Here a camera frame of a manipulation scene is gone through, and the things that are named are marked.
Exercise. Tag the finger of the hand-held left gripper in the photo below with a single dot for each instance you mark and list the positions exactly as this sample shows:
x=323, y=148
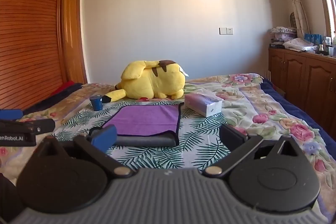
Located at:
x=10, y=113
x=31, y=126

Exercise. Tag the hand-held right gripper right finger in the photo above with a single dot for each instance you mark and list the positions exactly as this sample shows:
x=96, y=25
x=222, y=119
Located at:
x=231, y=135

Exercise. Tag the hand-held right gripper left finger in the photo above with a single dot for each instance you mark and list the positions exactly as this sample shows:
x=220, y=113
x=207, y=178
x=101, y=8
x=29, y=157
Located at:
x=107, y=136

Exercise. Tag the dark grey towel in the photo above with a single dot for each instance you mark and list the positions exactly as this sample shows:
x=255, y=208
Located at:
x=147, y=140

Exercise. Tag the purple towel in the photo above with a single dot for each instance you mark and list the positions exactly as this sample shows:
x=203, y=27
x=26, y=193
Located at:
x=147, y=117

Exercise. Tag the blue cylinder cup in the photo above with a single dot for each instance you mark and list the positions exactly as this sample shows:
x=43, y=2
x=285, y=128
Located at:
x=96, y=102

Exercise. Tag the white purple tissue box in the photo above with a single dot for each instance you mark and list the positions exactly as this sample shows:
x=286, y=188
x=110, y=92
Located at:
x=203, y=105

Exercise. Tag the red cloth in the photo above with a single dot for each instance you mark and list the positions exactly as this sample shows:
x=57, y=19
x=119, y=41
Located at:
x=64, y=86

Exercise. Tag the leaf printed sheet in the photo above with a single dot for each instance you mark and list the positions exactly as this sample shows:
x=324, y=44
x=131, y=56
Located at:
x=162, y=155

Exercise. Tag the dark blue bed cover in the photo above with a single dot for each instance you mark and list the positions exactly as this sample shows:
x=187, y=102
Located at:
x=302, y=111

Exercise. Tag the yellow plush toy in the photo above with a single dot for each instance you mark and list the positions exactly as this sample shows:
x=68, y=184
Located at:
x=153, y=77

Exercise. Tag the wooden slatted wardrobe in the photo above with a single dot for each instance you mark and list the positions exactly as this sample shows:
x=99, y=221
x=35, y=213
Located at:
x=29, y=29

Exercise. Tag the wooden cabinet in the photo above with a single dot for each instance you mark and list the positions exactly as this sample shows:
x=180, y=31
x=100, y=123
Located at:
x=304, y=82

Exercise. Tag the wooden door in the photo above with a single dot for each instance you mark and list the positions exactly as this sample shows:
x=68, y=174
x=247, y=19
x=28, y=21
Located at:
x=73, y=29

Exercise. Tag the stack of folded cloths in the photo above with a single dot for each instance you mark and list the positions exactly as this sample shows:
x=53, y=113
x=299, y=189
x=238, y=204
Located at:
x=283, y=35

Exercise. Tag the white plastic bag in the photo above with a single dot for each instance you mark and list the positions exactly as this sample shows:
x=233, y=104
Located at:
x=300, y=44

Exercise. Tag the row of blue boxes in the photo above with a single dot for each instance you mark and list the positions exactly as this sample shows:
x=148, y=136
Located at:
x=313, y=38

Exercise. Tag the woven fan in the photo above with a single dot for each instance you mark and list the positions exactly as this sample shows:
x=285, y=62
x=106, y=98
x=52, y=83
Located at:
x=293, y=19

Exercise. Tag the white wall socket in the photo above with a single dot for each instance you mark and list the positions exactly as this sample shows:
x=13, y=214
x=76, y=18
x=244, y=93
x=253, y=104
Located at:
x=226, y=30

